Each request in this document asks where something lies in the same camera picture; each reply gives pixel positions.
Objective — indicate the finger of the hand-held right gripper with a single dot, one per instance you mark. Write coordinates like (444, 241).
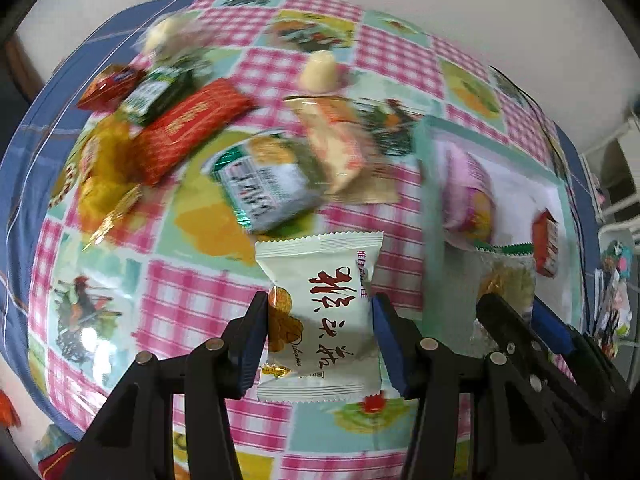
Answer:
(550, 325)
(505, 325)

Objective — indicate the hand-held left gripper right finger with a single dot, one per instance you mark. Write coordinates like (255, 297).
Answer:
(387, 350)

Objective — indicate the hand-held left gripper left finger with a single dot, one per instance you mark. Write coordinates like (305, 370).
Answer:
(252, 350)

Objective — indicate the clear green-edged cookie packet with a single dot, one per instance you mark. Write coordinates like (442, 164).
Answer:
(505, 275)

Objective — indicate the teal cardboard box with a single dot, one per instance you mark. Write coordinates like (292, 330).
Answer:
(430, 220)

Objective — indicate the yellow snack packet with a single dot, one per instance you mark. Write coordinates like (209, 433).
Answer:
(107, 170)

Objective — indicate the red peanut snack packet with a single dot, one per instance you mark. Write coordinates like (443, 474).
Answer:
(107, 85)

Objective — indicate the colourful printed bags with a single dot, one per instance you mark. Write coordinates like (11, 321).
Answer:
(617, 305)

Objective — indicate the small red snack packet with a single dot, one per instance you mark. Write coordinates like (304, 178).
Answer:
(545, 240)

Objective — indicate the pink snack packet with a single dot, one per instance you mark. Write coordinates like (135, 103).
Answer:
(465, 185)

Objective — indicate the green and white snack packet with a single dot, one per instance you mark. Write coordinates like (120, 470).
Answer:
(260, 185)

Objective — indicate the orange and white snack packet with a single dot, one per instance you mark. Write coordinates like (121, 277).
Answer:
(330, 140)

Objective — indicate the long red snack packet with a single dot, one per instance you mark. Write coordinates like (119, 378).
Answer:
(190, 125)

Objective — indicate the red object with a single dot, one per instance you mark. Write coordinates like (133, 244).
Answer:
(7, 410)

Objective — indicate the dark green snack packet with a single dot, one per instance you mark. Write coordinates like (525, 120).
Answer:
(150, 95)

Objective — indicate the clear-wrapped round pastry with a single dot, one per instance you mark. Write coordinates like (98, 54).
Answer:
(320, 74)
(162, 35)

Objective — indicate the pink checkered printed tablecloth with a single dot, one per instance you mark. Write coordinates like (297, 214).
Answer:
(390, 45)

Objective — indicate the blue plaid bed sheet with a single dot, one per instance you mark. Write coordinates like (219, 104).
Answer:
(45, 125)

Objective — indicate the white furniture frame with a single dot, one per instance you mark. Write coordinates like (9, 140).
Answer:
(625, 130)

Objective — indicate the brown wooden frame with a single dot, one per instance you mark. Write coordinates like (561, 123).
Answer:
(20, 60)

